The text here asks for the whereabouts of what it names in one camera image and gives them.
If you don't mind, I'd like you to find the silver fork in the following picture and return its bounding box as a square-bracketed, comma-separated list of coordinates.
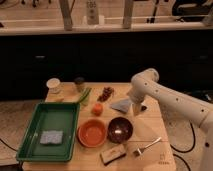
[133, 137, 162, 157]

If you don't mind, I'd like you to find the grey blue towel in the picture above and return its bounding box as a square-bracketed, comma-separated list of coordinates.
[110, 98, 132, 114]

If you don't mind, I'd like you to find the wooden block brush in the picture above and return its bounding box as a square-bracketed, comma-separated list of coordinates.
[100, 144, 126, 165]

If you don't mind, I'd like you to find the black cable on floor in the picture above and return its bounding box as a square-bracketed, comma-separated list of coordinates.
[170, 121, 198, 154]

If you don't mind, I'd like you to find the green plastic tray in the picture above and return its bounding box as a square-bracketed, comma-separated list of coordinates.
[16, 102, 80, 162]

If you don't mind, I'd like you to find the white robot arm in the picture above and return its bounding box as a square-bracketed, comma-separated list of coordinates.
[127, 68, 213, 171]

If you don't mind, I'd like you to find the green cucumber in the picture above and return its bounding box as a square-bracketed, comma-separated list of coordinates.
[77, 87, 91, 103]

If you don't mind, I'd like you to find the small orange fruit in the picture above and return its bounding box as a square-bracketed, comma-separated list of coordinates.
[92, 103, 103, 116]

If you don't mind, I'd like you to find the bunch of dark grapes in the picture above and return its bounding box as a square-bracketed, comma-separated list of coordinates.
[98, 87, 114, 102]

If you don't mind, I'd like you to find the dark purple bowl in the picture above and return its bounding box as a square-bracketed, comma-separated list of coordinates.
[107, 117, 133, 143]

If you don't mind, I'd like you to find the blue sponge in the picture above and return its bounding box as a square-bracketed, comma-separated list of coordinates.
[40, 130, 63, 145]

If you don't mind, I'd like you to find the orange red bowl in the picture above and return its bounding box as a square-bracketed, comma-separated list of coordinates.
[77, 119, 107, 148]

